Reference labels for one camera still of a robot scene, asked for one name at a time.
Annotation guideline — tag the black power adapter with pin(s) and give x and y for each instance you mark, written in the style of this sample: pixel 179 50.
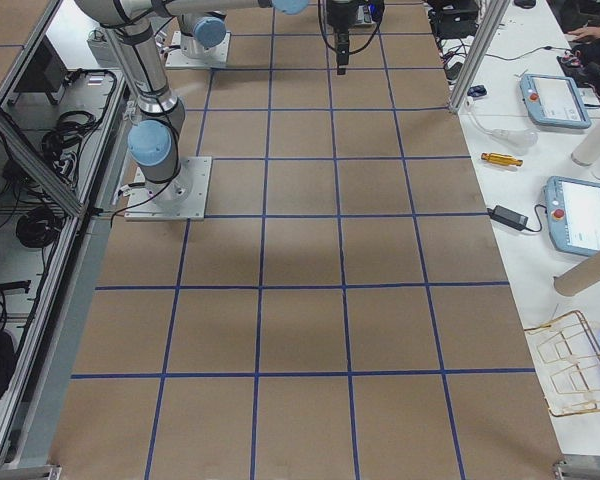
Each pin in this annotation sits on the black power adapter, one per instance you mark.
pixel 508 217

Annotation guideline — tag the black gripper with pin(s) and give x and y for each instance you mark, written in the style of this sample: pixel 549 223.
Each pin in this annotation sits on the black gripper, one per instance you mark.
pixel 338 15

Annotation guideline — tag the gold wire rack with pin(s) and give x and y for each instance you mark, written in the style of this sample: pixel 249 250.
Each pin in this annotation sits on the gold wire rack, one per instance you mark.
pixel 566 355

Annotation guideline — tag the brown cardboard tube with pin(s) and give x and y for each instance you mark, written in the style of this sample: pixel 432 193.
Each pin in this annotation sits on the brown cardboard tube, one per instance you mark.
pixel 579 278

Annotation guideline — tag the brass cylinder tool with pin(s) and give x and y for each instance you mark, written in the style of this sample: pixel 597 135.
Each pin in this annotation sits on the brass cylinder tool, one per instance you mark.
pixel 501 159

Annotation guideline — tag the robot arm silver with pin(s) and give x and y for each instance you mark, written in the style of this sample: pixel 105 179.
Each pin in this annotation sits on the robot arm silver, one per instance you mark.
pixel 200 32

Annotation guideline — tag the teach pendant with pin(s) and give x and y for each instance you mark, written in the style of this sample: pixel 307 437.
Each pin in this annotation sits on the teach pendant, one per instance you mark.
pixel 573 215
pixel 554 101

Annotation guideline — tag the white plug with cord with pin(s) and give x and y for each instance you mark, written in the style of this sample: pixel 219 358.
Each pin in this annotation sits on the white plug with cord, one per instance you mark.
pixel 469 107

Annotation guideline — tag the small blue black box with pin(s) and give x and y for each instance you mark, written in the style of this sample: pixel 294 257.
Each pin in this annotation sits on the small blue black box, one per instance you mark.
pixel 477 91

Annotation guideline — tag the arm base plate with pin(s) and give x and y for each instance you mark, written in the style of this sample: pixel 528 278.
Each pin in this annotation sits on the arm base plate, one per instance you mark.
pixel 184 198
pixel 211 59

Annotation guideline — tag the black electronics pile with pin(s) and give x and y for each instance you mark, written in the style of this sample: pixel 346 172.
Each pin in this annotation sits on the black electronics pile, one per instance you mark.
pixel 451 23

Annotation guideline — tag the near teach pendant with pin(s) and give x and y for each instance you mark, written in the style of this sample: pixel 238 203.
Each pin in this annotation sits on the near teach pendant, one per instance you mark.
pixel 573 215

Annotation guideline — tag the aluminium frame post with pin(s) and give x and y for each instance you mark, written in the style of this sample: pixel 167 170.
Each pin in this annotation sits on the aluminium frame post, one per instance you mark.
pixel 485 33

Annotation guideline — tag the far teach pendant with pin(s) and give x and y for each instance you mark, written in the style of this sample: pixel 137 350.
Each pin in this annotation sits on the far teach pendant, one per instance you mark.
pixel 554 101

